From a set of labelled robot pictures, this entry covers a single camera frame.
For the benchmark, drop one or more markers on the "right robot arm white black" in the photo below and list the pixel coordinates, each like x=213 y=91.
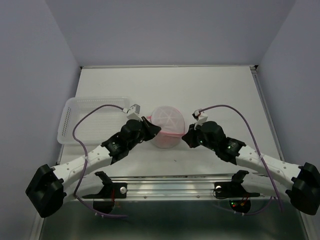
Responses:
x=261 y=174

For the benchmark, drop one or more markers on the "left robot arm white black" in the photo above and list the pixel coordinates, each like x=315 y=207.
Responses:
x=51 y=187

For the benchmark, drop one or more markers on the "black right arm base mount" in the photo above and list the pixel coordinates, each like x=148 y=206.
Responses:
x=239 y=198

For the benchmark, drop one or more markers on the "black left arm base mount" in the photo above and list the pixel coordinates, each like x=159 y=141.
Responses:
x=99 y=194

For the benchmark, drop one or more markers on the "white mesh laundry bag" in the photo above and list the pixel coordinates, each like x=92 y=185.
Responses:
x=172 y=124

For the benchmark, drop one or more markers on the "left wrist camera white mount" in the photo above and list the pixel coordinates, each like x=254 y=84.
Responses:
x=133 y=112

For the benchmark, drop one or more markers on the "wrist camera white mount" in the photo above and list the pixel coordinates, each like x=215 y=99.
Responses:
x=133 y=112
x=200 y=117

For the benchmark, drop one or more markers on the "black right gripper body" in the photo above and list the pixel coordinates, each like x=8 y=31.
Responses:
x=198 y=136

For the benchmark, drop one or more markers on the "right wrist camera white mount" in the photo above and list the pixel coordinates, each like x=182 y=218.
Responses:
x=200 y=117

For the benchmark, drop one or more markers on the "white perforated plastic basket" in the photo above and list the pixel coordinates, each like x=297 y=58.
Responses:
x=99 y=126

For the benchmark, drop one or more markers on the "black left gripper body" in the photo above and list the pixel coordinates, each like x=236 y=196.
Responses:
x=141 y=135

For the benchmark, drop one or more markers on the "aluminium front rail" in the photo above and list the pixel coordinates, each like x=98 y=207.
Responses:
x=170 y=188

